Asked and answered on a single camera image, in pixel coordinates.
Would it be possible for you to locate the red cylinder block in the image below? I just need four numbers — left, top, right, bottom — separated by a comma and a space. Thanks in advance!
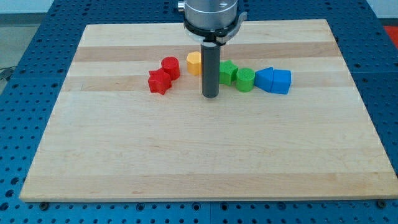
161, 57, 180, 80

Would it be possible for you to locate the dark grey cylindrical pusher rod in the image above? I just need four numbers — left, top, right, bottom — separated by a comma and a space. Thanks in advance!
201, 44, 221, 98

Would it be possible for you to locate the yellow hexagon block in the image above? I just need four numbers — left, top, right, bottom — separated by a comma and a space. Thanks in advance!
186, 51, 201, 75

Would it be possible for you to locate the light wooden board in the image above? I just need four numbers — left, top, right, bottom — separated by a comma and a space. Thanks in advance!
20, 19, 397, 202

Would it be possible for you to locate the green star block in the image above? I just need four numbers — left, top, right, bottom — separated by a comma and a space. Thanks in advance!
220, 60, 238, 86

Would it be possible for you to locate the green cylinder block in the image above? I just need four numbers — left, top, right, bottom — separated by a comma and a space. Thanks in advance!
236, 68, 256, 92

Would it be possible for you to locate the blue triangular block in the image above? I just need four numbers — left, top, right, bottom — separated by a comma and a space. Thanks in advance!
254, 67, 274, 92

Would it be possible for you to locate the blue cube block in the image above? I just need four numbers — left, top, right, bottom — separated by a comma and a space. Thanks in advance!
271, 69, 292, 95

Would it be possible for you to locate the red star block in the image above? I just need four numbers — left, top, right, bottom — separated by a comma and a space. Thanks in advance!
148, 68, 172, 95

